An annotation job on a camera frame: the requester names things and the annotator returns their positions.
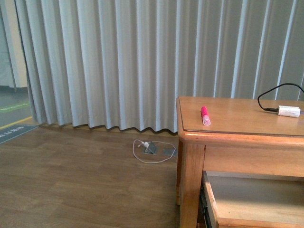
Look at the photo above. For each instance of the pink marker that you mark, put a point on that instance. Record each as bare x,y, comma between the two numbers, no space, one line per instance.
205,116

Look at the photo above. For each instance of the open metal floor socket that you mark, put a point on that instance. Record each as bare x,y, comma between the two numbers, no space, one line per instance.
151,150

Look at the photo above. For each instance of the closed metal floor plate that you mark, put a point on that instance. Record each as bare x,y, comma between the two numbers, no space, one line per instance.
170,152

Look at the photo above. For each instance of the light grey pleated curtain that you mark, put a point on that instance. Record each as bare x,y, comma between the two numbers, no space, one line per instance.
124,62

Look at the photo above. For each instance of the wooden table drawer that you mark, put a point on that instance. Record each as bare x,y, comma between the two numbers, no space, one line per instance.
236,200

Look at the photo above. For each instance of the white plug adapter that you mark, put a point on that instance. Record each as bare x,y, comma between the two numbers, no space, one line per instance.
145,144

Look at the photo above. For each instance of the white adapter box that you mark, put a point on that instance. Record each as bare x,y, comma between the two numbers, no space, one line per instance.
289,111

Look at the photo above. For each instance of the wooden side table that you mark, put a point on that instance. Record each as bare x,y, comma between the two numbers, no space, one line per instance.
241,139

